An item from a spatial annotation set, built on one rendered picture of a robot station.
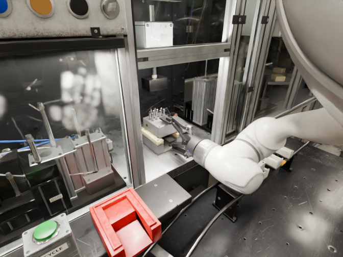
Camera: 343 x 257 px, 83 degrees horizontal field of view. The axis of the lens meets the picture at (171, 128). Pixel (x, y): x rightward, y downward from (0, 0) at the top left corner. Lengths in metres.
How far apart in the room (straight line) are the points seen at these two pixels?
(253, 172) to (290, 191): 0.59
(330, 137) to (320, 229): 0.71
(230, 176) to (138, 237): 0.29
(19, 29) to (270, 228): 0.96
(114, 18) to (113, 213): 0.47
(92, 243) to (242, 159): 0.44
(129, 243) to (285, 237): 0.61
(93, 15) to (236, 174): 0.50
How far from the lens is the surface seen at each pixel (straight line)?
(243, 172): 0.56
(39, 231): 0.50
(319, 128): 0.37
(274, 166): 0.95
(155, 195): 0.66
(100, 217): 0.56
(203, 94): 0.96
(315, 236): 1.01
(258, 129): 0.63
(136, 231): 0.57
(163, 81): 0.79
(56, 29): 0.44
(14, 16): 0.44
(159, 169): 0.75
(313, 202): 1.14
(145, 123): 0.86
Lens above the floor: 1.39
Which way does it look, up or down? 28 degrees down
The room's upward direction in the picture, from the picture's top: straight up
